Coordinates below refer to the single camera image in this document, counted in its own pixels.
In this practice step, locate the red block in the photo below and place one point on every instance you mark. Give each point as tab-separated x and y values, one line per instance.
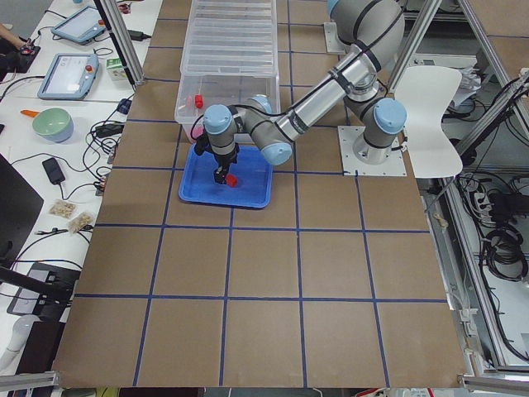
198	101
231	180

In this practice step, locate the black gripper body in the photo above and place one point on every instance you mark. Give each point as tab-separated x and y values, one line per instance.
224	158

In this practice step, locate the blue teach pendant far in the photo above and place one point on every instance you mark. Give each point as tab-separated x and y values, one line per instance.
81	27

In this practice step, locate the clear plastic box lid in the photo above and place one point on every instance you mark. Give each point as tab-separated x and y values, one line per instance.
231	38

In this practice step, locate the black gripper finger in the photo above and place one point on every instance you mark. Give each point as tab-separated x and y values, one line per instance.
218	175
222	173

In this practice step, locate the blue teach pendant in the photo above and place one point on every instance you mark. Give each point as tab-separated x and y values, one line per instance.
69	77
81	27

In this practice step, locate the clear plastic storage box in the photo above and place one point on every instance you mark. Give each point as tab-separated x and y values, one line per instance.
221	89

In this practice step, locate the red block in box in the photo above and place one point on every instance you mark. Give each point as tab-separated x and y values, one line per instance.
198	101

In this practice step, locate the green white carton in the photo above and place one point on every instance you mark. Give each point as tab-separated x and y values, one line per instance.
115	69

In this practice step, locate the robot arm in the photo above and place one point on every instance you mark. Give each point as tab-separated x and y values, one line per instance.
372	31

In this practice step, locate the blue plastic tray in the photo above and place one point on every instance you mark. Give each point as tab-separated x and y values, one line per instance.
248	182

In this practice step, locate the white chair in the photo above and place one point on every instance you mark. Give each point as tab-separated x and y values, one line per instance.
426	92

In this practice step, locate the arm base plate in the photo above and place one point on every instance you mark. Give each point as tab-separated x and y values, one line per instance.
358	158

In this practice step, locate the black phone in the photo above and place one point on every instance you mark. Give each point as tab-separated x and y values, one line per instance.
53	171

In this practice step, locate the aluminium frame post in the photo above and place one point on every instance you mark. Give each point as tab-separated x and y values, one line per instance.
116	27

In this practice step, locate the green bowl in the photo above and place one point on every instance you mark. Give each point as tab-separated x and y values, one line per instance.
53	124

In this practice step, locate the blue teach pendant near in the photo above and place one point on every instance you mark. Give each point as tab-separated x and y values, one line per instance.
69	77

